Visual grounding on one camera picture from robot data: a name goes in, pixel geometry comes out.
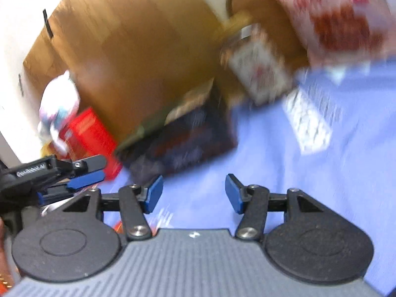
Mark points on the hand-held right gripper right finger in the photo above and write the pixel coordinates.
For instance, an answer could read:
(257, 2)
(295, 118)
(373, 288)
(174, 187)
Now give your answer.
(233, 196)

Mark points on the clear nut jar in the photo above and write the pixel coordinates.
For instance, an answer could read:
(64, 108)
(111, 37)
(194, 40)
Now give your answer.
(260, 65)

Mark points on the blue printed blanket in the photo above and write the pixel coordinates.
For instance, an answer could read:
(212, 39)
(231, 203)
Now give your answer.
(309, 176)

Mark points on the black tape strips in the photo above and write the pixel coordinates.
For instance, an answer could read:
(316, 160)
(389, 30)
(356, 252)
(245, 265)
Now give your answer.
(48, 23)

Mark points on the red gift box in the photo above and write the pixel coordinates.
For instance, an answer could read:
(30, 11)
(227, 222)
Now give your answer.
(89, 136)

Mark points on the pastel plush toy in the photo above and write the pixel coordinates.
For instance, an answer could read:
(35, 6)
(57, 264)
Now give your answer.
(58, 105)

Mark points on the orange snack packet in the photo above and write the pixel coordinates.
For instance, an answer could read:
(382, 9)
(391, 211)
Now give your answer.
(118, 226)

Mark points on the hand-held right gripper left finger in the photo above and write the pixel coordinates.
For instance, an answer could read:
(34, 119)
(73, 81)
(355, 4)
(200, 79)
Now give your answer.
(154, 195)

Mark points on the black storage box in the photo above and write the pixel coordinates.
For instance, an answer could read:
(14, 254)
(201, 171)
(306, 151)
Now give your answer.
(185, 142)

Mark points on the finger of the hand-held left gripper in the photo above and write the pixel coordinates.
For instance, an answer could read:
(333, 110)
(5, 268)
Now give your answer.
(55, 193)
(86, 180)

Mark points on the large pink snack bag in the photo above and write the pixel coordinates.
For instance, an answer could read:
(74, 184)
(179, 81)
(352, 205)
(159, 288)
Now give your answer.
(324, 12)

